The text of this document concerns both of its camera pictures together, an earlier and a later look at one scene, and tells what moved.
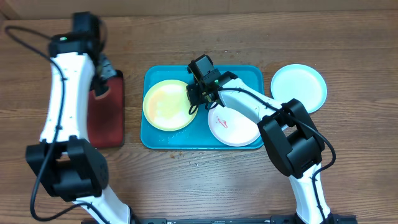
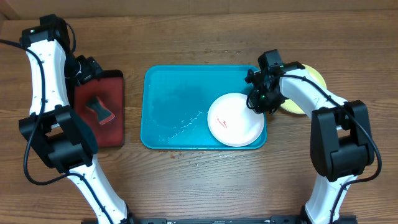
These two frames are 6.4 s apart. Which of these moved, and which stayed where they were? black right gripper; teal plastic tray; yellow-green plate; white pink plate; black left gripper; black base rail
Moved: yellow-green plate; black right gripper; black left gripper
Stayed: white pink plate; teal plastic tray; black base rail
